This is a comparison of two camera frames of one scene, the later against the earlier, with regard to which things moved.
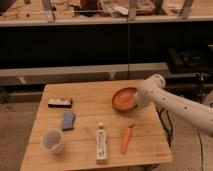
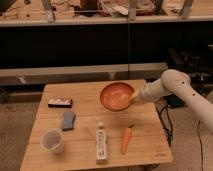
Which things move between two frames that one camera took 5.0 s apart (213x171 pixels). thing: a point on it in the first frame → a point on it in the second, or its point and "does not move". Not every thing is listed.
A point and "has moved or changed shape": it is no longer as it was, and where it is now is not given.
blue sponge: [68, 121] does not move
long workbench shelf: [106, 41] does not move
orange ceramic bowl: [125, 99] has moved or changed shape
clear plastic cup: [52, 141] does not move
